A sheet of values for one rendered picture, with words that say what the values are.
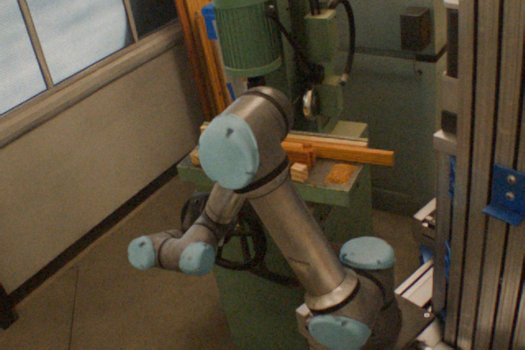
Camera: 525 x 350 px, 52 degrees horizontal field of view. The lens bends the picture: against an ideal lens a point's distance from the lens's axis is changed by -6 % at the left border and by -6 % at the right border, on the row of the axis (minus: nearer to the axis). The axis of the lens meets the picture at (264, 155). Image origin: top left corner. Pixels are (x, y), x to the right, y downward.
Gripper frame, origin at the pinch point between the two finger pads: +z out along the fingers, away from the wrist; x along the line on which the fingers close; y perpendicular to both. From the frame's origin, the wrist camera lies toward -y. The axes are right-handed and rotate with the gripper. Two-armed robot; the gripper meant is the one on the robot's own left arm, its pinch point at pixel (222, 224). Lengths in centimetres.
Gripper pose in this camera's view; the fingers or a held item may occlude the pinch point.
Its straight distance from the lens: 158.7
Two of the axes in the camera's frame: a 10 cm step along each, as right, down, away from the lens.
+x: 8.7, 0.5, -4.9
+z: 4.9, -0.4, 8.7
